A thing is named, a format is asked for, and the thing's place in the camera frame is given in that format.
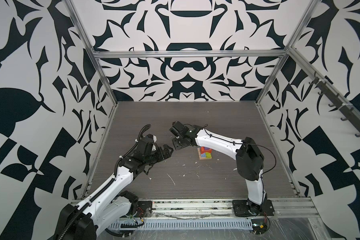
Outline natural wood block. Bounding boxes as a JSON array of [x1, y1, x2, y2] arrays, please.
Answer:
[[198, 147, 210, 160]]

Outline orange wood block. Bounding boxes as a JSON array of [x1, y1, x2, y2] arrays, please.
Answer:
[[200, 147, 212, 154]]

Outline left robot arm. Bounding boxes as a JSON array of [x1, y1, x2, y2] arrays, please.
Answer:
[[51, 134, 174, 240]]

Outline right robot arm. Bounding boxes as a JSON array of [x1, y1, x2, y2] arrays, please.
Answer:
[[170, 121, 266, 206]]

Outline green circuit board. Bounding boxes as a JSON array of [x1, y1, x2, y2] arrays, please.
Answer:
[[251, 219, 269, 236]]

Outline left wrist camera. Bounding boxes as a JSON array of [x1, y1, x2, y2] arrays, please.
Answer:
[[147, 134, 157, 152]]

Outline black corrugated cable conduit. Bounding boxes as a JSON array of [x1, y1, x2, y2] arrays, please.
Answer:
[[58, 124, 152, 240]]

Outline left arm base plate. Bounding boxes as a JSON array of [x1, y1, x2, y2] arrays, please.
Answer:
[[120, 200, 153, 218]]

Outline aluminium front rail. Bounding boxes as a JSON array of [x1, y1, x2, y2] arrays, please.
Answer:
[[64, 197, 320, 221]]

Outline white slotted cable duct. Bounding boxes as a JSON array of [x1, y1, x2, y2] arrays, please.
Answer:
[[108, 219, 253, 231]]

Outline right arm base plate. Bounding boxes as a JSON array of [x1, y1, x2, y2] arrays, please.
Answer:
[[232, 198, 275, 218]]

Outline aluminium frame crossbar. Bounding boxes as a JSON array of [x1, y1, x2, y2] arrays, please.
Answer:
[[93, 50, 286, 59]]

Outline wall hook rack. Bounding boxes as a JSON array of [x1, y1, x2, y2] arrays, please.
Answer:
[[308, 72, 360, 138]]

